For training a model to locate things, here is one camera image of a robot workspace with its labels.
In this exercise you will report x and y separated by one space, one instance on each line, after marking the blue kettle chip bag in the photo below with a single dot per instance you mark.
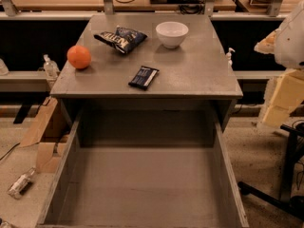
123 39

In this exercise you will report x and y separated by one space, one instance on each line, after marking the clear sanitizer bottle left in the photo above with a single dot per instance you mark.
50 67

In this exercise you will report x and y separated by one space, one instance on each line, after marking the dark blue rxbar wrapper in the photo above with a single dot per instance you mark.
144 77

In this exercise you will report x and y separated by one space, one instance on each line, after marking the orange fruit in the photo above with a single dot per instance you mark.
79 57

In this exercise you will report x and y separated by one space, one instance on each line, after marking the clear bottle on floor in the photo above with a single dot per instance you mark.
21 183

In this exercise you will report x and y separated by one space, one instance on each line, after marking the brown cardboard box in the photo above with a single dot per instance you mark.
49 130

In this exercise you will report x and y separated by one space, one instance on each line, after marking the open grey top drawer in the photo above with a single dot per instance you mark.
144 169

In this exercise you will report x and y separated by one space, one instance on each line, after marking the white pump bottle right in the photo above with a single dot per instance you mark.
229 55

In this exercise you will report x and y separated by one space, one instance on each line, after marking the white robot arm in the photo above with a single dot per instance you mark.
290 40

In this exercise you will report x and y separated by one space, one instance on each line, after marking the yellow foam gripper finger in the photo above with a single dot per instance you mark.
283 95
268 44

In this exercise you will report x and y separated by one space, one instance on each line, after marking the white ceramic bowl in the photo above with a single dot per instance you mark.
171 34

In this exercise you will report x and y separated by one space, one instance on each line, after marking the grey cabinet with top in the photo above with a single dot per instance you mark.
197 69

